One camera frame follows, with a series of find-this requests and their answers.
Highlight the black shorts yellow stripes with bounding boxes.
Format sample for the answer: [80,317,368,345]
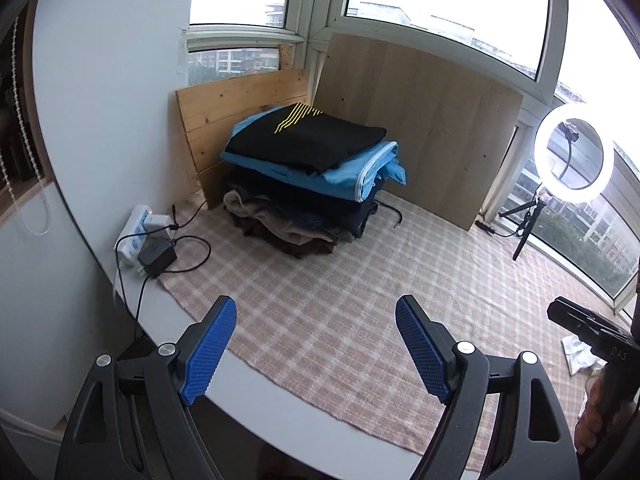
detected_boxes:
[224,102,387,174]

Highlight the dark folded clothes pile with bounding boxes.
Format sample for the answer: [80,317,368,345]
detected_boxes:
[222,168,385,259]

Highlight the person's right hand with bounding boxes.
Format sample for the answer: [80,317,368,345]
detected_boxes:
[574,372,605,455]

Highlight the white crumpled garment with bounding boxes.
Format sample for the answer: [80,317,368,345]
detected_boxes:
[561,335,599,376]

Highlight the black tripod stand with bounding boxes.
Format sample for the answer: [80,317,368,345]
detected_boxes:
[498,185,549,261]

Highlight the black power adapter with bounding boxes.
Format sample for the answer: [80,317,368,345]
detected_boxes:
[138,238,177,278]

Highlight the white power strip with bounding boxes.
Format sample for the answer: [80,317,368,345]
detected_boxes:
[114,205,172,268]

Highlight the pink plaid mat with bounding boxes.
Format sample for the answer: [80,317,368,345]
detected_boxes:
[160,194,611,453]

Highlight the large wooden board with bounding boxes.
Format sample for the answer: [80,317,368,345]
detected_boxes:
[314,34,523,230]

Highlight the light pine wood panel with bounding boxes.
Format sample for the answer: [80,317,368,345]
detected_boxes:
[176,44,307,208]

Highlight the black inline cable switch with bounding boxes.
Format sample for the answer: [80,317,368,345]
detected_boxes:
[474,220,496,235]

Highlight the white bead curtain cord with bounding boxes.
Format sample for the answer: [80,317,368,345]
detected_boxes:
[0,14,52,238]

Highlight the white ring light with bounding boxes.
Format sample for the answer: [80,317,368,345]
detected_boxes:
[534,102,614,204]

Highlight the black cable with plug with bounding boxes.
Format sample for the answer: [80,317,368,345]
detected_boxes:
[374,198,405,230]

